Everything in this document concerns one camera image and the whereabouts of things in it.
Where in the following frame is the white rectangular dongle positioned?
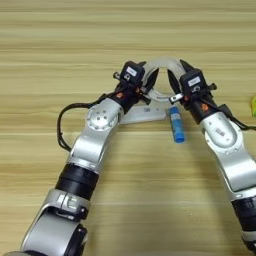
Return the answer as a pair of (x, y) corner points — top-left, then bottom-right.
(119, 101), (167, 125)

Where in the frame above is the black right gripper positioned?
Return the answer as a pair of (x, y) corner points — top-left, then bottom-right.
(167, 59), (221, 125)

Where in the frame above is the clear tape roll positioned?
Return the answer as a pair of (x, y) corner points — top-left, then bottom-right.
(141, 56), (186, 104)

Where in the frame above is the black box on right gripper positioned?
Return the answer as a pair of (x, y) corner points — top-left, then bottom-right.
(179, 68), (206, 94)

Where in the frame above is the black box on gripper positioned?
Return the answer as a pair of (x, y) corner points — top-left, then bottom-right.
(179, 68), (206, 94)
(119, 60), (146, 88)

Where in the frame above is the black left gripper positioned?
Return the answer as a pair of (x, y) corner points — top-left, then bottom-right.
(106, 60), (160, 114)

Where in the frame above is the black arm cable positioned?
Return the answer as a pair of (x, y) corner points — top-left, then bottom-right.
(56, 93), (111, 153)
(218, 103), (256, 132)

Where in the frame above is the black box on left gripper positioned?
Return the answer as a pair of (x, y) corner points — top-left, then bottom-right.
(119, 60), (146, 88)

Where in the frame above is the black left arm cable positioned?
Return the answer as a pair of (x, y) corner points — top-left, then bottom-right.
(56, 93), (111, 153)

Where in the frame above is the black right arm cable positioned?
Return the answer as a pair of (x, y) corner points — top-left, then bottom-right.
(218, 103), (256, 132)

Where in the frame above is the blue glue stick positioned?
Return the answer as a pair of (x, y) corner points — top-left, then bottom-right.
(168, 106), (186, 144)

